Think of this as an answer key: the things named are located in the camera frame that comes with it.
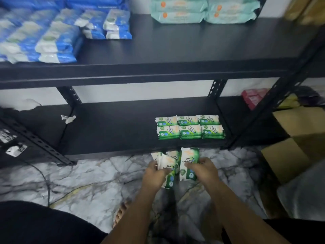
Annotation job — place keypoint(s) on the person's right hand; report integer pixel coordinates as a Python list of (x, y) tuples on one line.
[(205, 172)]

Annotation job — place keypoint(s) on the person's left hand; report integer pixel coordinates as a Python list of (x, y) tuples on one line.
[(151, 176)]

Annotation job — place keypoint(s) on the person's right thumb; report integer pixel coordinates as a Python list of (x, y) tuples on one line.
[(191, 166)]

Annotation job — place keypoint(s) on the person's left thumb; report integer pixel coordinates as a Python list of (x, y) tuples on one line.
[(165, 171)]

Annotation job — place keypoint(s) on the green wipes pouch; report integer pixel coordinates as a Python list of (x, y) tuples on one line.
[(176, 156), (166, 161), (155, 156), (188, 156)]

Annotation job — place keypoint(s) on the person's left forearm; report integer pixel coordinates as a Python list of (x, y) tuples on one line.
[(135, 215)]

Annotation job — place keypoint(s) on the person's right forearm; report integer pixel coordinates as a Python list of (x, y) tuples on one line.
[(238, 215)]

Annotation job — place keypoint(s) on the row of green wipes packets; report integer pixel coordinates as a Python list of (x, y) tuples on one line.
[(190, 127)]

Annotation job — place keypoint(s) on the person's left foot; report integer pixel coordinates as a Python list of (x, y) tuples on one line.
[(121, 213)]

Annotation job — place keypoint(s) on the red packet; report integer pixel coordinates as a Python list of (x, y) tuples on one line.
[(254, 97)]

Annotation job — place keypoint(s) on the brown cardboard box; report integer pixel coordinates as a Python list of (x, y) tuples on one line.
[(299, 120), (287, 157)]

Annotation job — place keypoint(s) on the crumpled white paper scrap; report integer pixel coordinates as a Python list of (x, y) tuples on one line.
[(68, 118)]

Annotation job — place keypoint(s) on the black metal shelf rack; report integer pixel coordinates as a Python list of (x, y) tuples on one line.
[(177, 53)]

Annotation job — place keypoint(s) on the grey plastic bag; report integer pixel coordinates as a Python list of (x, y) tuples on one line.
[(304, 195)]

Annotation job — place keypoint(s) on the yellow packet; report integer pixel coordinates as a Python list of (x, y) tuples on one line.
[(289, 101)]

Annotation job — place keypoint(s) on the dark plastic bag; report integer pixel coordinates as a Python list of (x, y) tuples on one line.
[(308, 96)]

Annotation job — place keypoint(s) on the person's black shorts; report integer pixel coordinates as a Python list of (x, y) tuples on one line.
[(38, 226)]

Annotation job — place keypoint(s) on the white sticker label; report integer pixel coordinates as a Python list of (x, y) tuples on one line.
[(6, 136), (15, 150)]

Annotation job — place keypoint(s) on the white plastic wrap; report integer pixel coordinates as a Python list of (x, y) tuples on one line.
[(26, 104)]

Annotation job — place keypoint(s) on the stack of mint tissue packets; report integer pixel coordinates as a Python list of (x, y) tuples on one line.
[(203, 10)]

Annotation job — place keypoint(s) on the pile of blue white packets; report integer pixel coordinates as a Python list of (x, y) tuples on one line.
[(38, 35)]

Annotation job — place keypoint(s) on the yellow cartons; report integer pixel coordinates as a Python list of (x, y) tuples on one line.
[(304, 10)]

